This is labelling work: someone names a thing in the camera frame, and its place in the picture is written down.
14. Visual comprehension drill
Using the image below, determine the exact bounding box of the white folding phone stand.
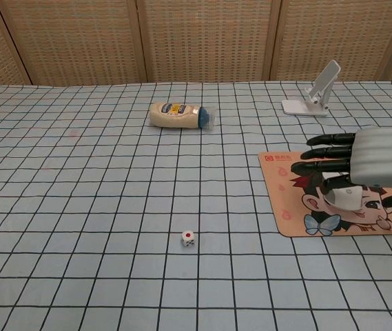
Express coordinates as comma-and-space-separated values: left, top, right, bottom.
281, 60, 341, 118

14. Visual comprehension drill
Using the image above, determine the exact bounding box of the orange cartoon girl mouse pad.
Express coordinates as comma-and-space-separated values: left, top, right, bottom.
258, 150, 392, 239

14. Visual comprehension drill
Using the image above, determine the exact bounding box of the white computer mouse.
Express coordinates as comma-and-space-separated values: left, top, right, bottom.
321, 184, 366, 212

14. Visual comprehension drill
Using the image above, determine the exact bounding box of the blue checkered tablecloth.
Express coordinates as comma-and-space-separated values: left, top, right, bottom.
0, 81, 392, 331

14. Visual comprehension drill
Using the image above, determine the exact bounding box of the small white die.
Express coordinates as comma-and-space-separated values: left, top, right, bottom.
180, 230, 196, 248

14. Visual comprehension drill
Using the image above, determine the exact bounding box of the woven bamboo folding screen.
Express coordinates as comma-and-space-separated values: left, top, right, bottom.
0, 0, 392, 96

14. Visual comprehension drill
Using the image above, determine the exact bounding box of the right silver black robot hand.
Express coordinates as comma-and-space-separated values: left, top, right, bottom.
290, 127, 392, 210

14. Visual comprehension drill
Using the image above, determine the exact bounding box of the mayonnaise squeeze bottle blue cap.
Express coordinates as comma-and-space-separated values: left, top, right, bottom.
148, 102, 216, 132

